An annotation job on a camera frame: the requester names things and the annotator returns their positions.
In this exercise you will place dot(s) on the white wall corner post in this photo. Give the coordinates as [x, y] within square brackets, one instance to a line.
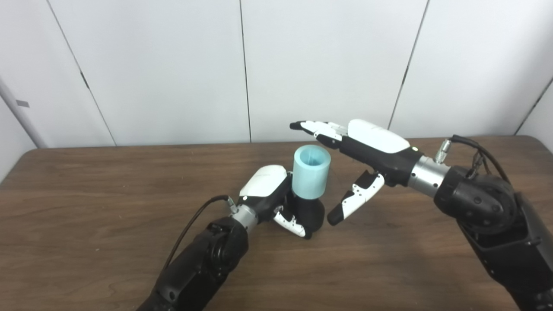
[21, 116]

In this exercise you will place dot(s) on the small gray wall tag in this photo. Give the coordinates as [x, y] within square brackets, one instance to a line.
[22, 103]

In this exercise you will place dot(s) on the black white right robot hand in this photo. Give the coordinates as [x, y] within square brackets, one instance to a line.
[380, 149]

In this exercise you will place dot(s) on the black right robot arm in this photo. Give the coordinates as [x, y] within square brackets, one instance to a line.
[497, 216]

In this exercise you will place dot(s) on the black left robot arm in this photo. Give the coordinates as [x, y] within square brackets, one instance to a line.
[198, 268]

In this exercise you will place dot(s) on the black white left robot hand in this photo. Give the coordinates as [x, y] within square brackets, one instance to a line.
[263, 190]

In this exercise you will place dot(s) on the black flared nozzle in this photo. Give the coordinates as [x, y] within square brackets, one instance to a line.
[309, 214]

